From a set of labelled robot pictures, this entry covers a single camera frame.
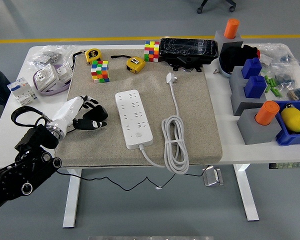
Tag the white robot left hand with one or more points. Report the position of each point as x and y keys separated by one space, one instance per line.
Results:
x=67 y=112

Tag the black plug adapter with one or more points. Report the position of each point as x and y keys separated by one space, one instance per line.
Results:
x=96 y=113

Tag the white power strip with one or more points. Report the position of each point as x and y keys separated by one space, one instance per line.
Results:
x=135 y=125

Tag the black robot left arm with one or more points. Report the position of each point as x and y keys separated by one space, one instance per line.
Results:
x=27 y=175

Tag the purple band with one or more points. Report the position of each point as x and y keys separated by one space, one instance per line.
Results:
x=52 y=92

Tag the white circuit breaker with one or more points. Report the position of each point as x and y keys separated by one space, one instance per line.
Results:
x=22 y=92

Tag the multicolour puzzle cube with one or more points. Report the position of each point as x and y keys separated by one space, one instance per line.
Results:
x=151 y=51
x=100 y=72

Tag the clear bag of screws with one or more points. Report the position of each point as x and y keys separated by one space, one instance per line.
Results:
x=48 y=57

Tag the yellow tape measure, 5m print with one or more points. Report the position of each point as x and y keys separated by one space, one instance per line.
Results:
x=93 y=55

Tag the white table leg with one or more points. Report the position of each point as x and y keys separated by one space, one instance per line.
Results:
x=247 y=197
x=72 y=200

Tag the grey-brown mat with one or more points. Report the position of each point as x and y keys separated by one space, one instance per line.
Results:
x=190 y=100

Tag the black film-wrapped box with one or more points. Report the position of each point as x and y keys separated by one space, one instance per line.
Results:
x=187 y=48

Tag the metal foot pedal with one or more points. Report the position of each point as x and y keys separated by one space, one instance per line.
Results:
x=212 y=177

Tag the pale blue dish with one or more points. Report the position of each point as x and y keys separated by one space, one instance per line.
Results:
x=225 y=73

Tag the black office chair base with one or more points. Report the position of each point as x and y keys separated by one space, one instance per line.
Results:
x=199 y=10

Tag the grey two-slot holder block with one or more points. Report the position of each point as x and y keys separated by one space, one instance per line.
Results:
x=237 y=92

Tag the black cloth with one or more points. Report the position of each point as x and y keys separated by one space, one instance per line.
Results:
x=232 y=58

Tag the orange cylinder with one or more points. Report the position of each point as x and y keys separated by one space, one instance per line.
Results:
x=231 y=28
x=266 y=113

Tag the blue block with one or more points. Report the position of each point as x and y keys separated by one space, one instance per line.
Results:
x=255 y=87
x=251 y=68

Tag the small green peg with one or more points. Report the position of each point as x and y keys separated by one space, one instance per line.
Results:
x=278 y=93
x=274 y=82
x=274 y=91
x=271 y=82
x=267 y=89
x=266 y=79

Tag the large clear plastic bag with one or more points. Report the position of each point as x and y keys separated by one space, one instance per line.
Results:
x=277 y=53

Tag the clear bag of blue parts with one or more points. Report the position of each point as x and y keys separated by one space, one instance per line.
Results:
x=285 y=80

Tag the blue plastic bin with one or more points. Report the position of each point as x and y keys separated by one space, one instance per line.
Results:
x=287 y=140

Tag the yellow lemon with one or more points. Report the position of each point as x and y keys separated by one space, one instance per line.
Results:
x=292 y=120

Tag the table control panel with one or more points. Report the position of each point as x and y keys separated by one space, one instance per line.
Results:
x=287 y=165

